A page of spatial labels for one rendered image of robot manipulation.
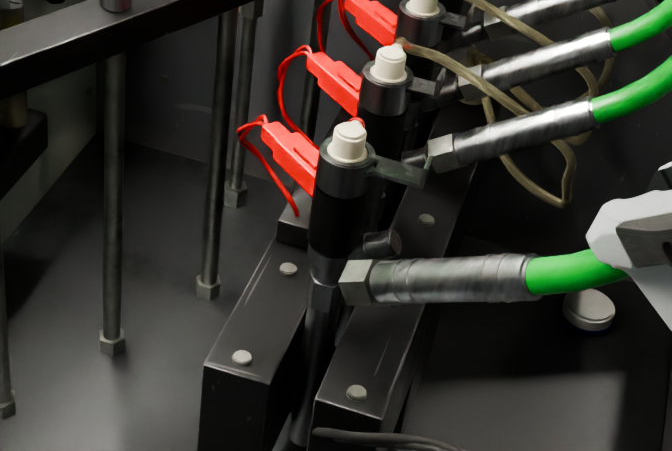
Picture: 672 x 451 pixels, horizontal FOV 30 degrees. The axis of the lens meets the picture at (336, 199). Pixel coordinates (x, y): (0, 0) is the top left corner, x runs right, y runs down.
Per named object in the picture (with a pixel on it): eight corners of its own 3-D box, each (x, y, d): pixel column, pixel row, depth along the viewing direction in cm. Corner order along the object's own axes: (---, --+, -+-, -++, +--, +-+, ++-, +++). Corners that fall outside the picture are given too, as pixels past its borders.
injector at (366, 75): (389, 378, 79) (446, 101, 66) (314, 356, 80) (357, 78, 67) (400, 349, 81) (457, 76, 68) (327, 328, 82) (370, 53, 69)
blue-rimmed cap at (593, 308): (608, 342, 93) (613, 327, 93) (555, 327, 94) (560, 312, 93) (614, 308, 97) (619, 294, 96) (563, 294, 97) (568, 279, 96)
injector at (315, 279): (354, 471, 73) (410, 185, 60) (274, 445, 74) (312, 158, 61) (367, 437, 75) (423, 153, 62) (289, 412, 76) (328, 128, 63)
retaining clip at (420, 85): (442, 87, 68) (446, 68, 68) (435, 103, 67) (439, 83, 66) (385, 72, 69) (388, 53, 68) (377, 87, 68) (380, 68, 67)
